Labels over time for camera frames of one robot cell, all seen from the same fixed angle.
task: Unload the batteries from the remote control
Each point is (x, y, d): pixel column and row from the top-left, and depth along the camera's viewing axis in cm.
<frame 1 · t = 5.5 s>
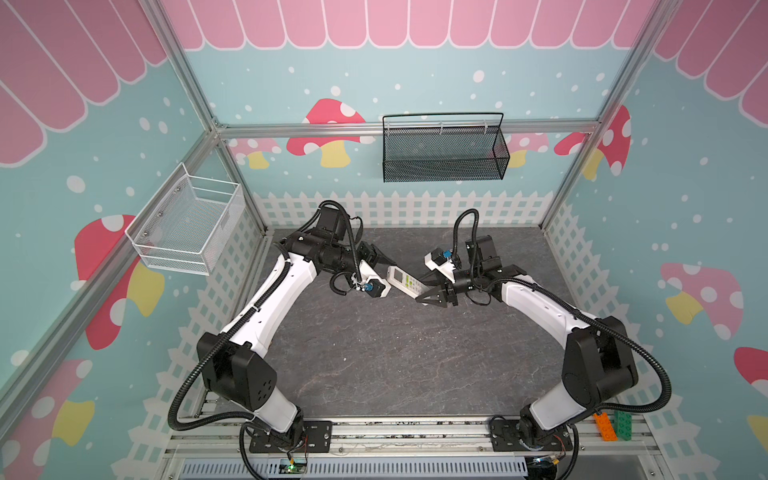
left hand: (386, 267, 75), fingers open
right hand: (418, 289, 79), fingers open
white remote control near: (405, 282, 76), point 25 cm above the table

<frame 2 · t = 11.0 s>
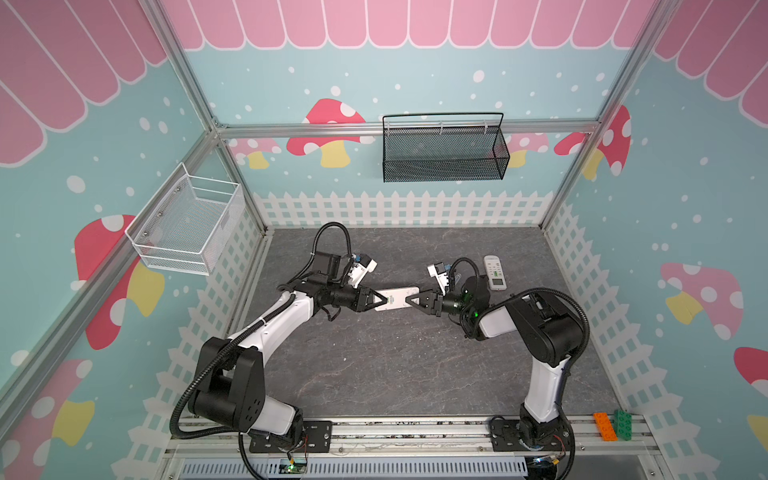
left hand: (381, 305, 81), fingers closed
right hand: (408, 299, 85), fingers open
white remote control near: (396, 298, 83), point 17 cm above the table
white remote control far: (495, 272, 108), point 2 cm above the table

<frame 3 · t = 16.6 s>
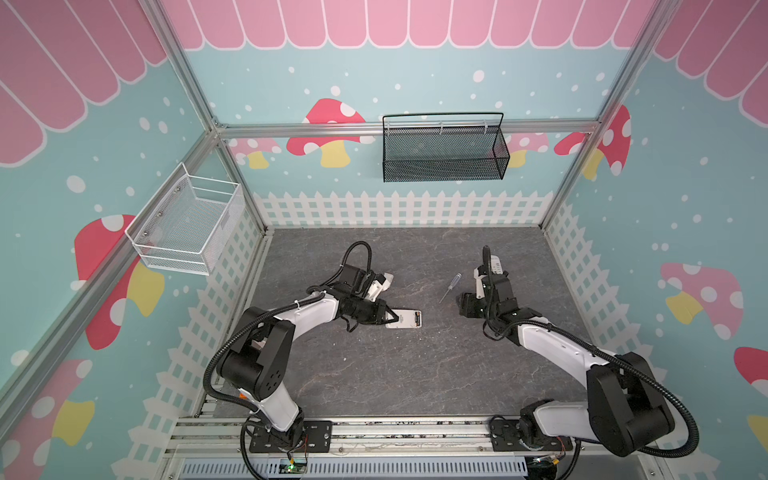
left hand: (393, 324, 87), fingers closed
right hand: (464, 297, 90), fingers open
white remote control near: (408, 319, 94), point 4 cm above the table
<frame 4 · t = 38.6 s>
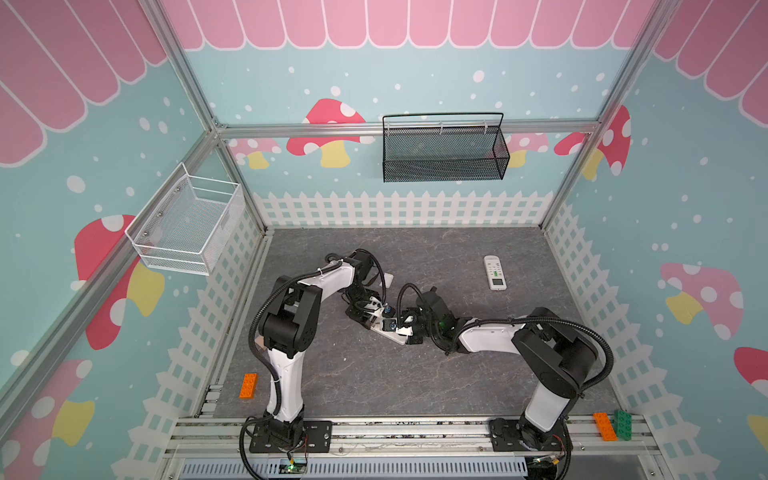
left hand: (369, 316, 96), fingers open
right hand: (392, 317, 90), fingers closed
white remote control near: (383, 333, 92), point 2 cm above the table
orange toy brick left: (249, 386, 83), point 2 cm above the table
